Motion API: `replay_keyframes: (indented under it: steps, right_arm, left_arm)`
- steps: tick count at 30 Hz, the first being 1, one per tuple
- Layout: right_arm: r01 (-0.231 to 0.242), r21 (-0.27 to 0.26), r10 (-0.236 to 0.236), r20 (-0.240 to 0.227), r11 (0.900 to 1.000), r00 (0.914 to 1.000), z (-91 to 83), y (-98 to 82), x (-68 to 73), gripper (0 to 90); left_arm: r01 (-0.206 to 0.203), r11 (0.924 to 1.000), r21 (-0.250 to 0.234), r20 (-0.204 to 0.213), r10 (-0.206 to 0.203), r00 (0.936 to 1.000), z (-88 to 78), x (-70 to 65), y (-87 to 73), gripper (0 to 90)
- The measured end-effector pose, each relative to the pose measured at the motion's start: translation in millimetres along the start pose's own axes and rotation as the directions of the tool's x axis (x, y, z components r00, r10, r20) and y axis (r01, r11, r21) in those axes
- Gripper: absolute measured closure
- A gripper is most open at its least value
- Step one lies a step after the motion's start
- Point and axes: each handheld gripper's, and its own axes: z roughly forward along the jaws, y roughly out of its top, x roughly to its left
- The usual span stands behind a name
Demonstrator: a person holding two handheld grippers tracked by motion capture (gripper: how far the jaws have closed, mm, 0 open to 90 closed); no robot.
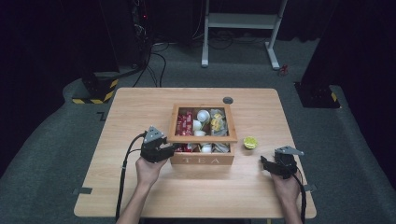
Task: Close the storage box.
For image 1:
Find large white capsule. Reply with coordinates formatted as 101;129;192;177
196;109;211;124

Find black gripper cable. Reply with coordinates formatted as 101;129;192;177
115;132;148;222
291;173;308;224

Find white metal stand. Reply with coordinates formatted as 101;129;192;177
201;0;289;71

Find black floor cables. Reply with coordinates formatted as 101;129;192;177
132;41;169;89

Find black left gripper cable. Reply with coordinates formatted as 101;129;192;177
115;132;148;222

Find yellow-green tea packet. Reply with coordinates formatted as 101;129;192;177
243;135;259;150

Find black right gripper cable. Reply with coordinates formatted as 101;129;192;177
291;173;308;224

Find person's right hand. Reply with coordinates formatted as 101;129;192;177
271;173;302;204

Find bunch of red sachets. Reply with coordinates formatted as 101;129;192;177
175;110;195;153

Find clear yellow-printed packets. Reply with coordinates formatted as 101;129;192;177
209;112;225;131

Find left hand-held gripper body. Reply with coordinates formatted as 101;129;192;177
139;125;168;163

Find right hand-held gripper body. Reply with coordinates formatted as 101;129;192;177
274;146;305;180

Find small red floor object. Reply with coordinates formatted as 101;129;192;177
277;63;290;77

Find black yellow striped stand base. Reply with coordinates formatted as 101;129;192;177
72;72;120;105

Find wooden glass-window box lid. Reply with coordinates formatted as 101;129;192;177
166;103;238;145

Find person's left hand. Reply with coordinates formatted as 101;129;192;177
135;157;167;188

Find dark equipment rack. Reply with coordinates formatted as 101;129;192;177
130;0;154;69

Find grey tea bags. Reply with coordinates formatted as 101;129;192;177
211;127;231;154

